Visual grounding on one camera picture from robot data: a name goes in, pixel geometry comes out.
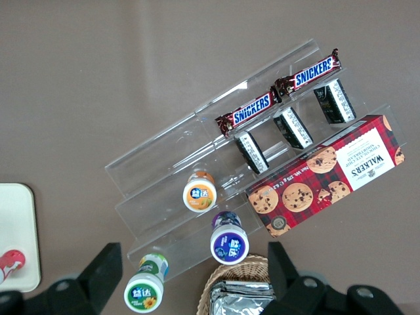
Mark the purple label gum bottle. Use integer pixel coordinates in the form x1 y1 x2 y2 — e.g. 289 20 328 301
209 211 249 266

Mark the cream plastic tray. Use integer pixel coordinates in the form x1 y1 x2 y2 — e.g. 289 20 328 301
0 182 42 293

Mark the orange label gum bottle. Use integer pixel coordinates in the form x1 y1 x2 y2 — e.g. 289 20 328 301
182 170 218 213

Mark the small black white box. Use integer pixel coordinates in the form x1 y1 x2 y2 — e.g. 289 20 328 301
234 130 270 175
272 106 314 151
313 78 358 125

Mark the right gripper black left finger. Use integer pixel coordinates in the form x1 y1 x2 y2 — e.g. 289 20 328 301
45 241 123 315

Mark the Snickers chocolate bar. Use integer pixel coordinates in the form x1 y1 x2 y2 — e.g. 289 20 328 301
274 48 343 97
215 90 283 138

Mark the green label gum bottle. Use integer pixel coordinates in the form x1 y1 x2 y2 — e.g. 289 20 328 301
123 252 170 314

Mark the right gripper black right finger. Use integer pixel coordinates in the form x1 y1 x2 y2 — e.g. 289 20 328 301
264 241 332 315

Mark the red lid white cup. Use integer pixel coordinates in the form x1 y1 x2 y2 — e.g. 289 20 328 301
0 249 26 285

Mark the stack of foil trays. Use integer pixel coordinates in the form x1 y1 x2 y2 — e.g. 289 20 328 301
208 280 278 315

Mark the red Walkers cookie box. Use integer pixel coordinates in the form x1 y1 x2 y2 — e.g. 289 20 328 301
244 114 406 239

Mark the clear acrylic stepped display stand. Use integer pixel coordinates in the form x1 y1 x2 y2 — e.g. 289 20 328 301
104 38 410 283

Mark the light wicker basket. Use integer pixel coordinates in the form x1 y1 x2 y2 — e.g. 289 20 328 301
196 254 280 315

